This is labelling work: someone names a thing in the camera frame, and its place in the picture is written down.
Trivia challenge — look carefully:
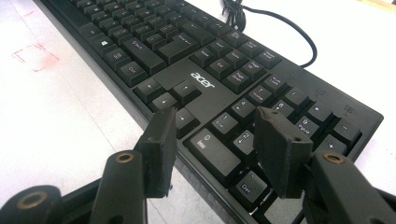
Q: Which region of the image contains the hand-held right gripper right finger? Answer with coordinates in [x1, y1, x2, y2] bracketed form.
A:
[252, 106, 314, 200]

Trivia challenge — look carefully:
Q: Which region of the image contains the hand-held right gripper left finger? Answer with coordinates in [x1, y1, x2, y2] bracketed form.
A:
[134, 106, 178, 199]

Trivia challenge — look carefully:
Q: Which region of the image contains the black computer keyboard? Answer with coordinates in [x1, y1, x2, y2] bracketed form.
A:
[39, 0, 385, 224]

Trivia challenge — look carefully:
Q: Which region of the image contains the black keyboard usb cable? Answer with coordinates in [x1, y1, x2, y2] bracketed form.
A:
[221, 0, 318, 69]

